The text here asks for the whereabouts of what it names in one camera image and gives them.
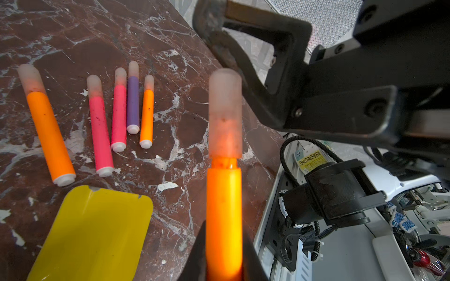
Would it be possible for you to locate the pink marker pen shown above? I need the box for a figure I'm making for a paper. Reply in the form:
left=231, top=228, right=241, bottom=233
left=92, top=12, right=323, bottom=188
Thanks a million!
left=87, top=75, right=114, bottom=177

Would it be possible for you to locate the purple capped marker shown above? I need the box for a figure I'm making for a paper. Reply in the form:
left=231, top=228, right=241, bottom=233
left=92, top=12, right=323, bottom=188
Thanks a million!
left=127, top=61, right=139, bottom=135

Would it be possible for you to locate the white wire mesh basket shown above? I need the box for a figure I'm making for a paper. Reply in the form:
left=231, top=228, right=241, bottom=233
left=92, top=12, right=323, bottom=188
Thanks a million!
left=267, top=0, right=363, bottom=53

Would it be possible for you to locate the orange marker pen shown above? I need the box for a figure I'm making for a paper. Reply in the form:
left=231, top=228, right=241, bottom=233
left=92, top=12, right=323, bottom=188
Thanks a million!
left=18, top=64, right=76, bottom=187

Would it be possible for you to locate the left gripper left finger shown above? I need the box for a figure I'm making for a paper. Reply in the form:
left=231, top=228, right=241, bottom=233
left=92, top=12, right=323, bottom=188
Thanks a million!
left=178, top=221, right=207, bottom=281

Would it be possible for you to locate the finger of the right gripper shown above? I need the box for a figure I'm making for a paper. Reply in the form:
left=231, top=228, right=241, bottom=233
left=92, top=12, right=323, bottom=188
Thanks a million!
left=192, top=1, right=312, bottom=128

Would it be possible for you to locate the yellow toy shovel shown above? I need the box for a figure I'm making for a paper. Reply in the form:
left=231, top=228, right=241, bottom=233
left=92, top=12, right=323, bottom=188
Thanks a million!
left=27, top=185, right=154, bottom=281

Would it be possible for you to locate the orange capped marker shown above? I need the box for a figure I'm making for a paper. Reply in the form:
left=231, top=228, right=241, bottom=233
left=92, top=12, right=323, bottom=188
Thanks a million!
left=139, top=75, right=154, bottom=149
left=206, top=69, right=243, bottom=281

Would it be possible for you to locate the aluminium mounting rail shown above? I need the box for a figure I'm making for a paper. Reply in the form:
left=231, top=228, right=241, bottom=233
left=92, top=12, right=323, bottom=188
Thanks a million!
left=252, top=140, right=314, bottom=281

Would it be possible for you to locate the red marker pen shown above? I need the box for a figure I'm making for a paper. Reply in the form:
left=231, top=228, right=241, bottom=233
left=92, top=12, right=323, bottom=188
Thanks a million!
left=111, top=67, right=127, bottom=152

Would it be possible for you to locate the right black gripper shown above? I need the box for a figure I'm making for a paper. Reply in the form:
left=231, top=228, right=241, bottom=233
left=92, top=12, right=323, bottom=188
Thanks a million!
left=283, top=1, right=450, bottom=148

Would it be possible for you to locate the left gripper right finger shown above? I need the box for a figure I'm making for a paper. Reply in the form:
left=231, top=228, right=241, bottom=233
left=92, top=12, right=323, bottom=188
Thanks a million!
left=243, top=232, right=268, bottom=281

